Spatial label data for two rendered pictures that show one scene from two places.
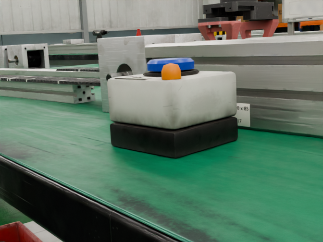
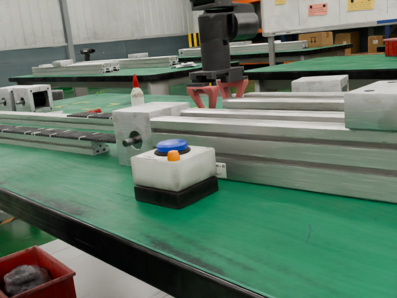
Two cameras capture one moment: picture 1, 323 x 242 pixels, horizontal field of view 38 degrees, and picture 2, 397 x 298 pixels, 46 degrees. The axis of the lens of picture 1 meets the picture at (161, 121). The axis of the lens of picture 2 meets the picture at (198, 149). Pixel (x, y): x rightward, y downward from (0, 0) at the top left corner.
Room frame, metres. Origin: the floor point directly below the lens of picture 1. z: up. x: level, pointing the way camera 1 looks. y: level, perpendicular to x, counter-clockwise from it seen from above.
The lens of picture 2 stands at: (-0.20, 0.01, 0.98)
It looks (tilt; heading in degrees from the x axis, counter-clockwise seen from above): 13 degrees down; 355
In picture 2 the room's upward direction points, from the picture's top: 6 degrees counter-clockwise
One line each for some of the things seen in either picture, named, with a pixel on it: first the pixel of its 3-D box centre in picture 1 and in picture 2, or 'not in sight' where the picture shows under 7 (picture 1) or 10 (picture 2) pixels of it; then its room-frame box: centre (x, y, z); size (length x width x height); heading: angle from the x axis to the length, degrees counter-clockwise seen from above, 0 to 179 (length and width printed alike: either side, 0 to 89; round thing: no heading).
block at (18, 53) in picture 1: (24, 59); (30, 100); (1.51, 0.42, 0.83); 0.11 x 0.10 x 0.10; 133
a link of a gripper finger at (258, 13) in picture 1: (249, 38); (226, 94); (0.76, -0.15, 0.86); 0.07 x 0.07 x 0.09; 44
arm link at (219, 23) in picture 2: not in sight; (215, 28); (0.75, -0.13, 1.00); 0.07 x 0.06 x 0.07; 121
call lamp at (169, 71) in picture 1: (170, 70); (173, 154); (0.36, -0.01, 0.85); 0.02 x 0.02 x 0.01
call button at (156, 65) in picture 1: (170, 69); (172, 148); (0.40, -0.01, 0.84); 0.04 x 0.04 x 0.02
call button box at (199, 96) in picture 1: (179, 106); (179, 171); (0.41, -0.02, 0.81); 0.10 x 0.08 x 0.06; 134
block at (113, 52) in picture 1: (144, 73); (149, 135); (0.60, 0.02, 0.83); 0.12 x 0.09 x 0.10; 134
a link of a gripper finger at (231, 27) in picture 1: (229, 39); (211, 97); (0.72, -0.11, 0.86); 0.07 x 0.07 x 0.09; 44
